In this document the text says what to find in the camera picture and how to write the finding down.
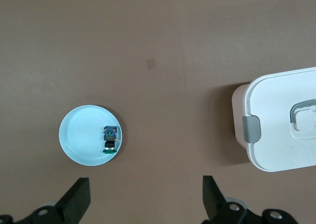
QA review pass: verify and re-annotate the white lidded storage box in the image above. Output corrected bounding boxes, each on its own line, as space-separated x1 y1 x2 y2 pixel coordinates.
231 67 316 172

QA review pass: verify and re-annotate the light blue round plate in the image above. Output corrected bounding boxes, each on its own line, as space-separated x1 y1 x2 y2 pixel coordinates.
58 105 125 167

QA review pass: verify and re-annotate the green push-button switch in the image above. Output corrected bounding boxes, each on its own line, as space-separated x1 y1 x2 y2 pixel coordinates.
102 125 121 155

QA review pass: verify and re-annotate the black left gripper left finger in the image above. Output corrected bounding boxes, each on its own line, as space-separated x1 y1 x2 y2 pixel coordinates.
0 177 91 224

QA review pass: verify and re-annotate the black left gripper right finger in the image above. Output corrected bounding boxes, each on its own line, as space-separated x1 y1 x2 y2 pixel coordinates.
202 176 299 224

